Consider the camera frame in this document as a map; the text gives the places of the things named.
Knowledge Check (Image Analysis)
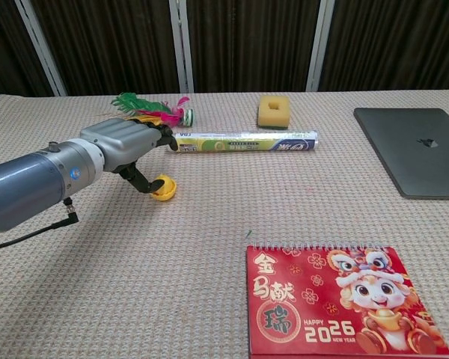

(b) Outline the left black-fingered robot hand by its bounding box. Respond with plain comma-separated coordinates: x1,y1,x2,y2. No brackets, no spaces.
79,118,180,194

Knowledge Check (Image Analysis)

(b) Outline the colourful feather shuttlecock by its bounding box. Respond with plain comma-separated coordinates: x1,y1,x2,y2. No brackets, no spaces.
110,92,195,128

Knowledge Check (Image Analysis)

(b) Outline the beige woven tablecloth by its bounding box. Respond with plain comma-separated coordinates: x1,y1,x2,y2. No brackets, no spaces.
0,88,449,359

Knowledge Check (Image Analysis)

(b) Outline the yellow sponge with square hole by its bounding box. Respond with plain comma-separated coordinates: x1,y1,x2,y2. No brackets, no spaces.
257,94,291,131

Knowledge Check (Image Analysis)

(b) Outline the red 2026 desk calendar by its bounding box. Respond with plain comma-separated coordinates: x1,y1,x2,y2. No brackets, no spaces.
245,241,449,359

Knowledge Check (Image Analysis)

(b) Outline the grey closed laptop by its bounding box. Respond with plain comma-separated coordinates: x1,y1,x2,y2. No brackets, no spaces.
353,107,449,201

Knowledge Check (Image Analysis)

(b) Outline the white metal frame post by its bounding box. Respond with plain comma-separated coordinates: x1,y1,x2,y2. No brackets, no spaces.
13,0,67,97
169,0,195,93
305,0,337,92

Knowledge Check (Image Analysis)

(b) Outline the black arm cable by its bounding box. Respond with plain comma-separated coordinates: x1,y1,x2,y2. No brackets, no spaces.
0,197,80,252

